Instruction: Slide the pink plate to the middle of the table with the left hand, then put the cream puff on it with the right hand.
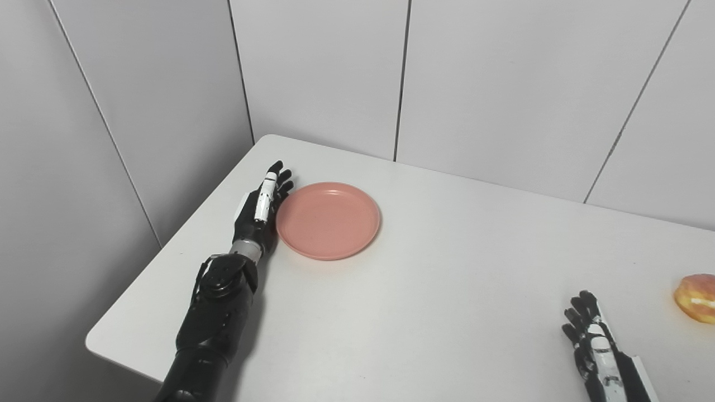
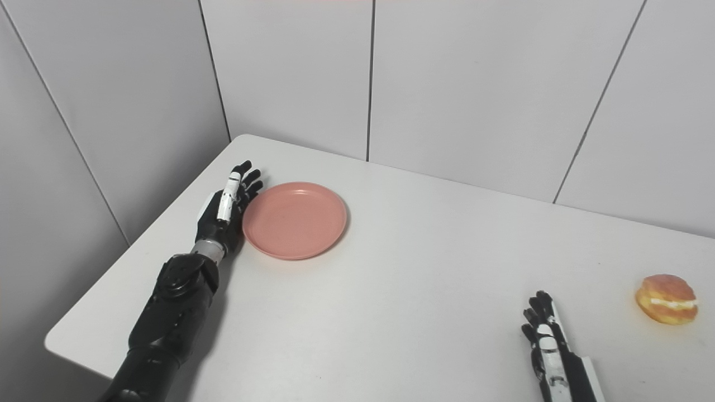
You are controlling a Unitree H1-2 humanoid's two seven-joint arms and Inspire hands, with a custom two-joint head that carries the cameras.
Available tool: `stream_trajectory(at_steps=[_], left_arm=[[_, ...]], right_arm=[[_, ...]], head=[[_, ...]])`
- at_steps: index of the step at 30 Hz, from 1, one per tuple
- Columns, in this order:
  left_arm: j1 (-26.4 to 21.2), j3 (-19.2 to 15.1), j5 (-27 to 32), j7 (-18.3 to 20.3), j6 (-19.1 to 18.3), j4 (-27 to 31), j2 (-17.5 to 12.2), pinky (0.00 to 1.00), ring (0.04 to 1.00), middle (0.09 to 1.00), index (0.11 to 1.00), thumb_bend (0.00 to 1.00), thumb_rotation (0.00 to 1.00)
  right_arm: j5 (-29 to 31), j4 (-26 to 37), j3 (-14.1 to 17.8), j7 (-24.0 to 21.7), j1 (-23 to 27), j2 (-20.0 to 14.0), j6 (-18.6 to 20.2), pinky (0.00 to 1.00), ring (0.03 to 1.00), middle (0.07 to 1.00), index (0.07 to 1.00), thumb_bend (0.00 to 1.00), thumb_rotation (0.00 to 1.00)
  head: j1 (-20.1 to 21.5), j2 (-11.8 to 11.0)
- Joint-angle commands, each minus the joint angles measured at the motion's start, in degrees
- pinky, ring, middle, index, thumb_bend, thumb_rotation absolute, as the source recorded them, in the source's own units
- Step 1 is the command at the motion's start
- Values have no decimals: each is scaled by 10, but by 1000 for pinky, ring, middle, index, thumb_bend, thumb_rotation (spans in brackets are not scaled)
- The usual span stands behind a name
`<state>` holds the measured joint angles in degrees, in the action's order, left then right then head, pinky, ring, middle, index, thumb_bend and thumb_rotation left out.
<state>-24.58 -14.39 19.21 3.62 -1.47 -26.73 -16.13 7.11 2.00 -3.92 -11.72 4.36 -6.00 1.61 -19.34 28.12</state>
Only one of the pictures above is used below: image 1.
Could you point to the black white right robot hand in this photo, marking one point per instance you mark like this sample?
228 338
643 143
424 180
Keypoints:
620 374

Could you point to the cream puff pastry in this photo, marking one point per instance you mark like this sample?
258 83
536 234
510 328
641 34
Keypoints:
697 298

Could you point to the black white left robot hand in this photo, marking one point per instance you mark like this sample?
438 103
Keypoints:
248 220

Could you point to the pink round plate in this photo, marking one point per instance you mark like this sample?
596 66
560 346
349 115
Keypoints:
329 220

